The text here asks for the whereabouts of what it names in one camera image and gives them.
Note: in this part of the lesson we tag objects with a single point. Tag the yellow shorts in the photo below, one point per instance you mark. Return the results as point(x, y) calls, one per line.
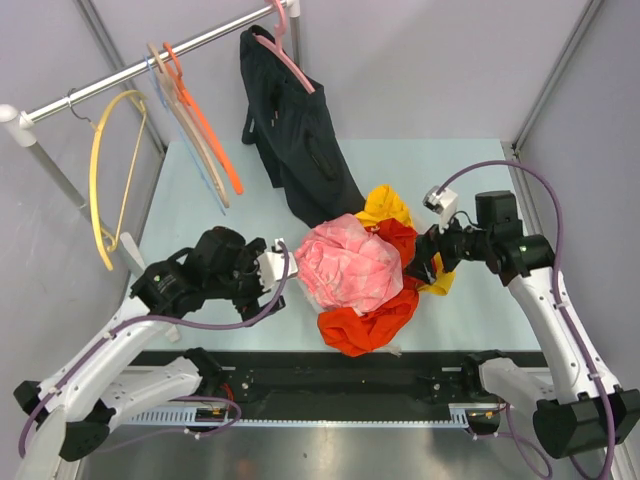
point(384, 203)

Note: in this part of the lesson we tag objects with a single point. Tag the dark navy shorts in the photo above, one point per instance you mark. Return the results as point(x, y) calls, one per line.
point(294, 136)

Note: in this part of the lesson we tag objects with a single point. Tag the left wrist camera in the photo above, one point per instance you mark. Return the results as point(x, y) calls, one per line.
point(274, 265)

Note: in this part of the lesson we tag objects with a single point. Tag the orange shorts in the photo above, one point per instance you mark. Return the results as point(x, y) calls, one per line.
point(355, 335)

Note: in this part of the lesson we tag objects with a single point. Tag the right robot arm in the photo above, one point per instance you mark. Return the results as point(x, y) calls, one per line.
point(584, 407)

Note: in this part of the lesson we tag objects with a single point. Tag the orange hanger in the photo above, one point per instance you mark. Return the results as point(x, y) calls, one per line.
point(200, 120)

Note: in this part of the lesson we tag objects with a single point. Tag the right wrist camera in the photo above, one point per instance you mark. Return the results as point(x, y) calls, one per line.
point(443, 202)

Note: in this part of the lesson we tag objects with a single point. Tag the beige hanger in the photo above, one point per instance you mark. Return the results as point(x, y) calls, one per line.
point(192, 130)

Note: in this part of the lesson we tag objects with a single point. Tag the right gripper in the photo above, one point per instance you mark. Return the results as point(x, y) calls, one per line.
point(427, 246)

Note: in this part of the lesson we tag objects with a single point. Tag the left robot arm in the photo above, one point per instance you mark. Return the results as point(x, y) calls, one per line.
point(224, 283)

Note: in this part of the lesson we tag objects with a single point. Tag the metal clothes rail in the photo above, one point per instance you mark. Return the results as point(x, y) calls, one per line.
point(14, 120)

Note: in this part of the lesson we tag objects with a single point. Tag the pink patterned shorts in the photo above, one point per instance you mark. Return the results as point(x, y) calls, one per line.
point(344, 265)

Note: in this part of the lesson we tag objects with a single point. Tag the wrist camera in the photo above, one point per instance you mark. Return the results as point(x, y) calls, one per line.
point(443, 202)
point(274, 265)

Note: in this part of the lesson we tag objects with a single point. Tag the yellow hanger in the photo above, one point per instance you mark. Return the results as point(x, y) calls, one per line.
point(115, 155)

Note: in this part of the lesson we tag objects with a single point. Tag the white cable duct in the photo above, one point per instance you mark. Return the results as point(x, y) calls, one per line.
point(448, 416)

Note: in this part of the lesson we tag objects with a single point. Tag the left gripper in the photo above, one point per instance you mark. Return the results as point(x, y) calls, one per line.
point(249, 306)

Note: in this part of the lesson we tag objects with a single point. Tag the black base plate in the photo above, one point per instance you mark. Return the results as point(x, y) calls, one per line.
point(323, 382)

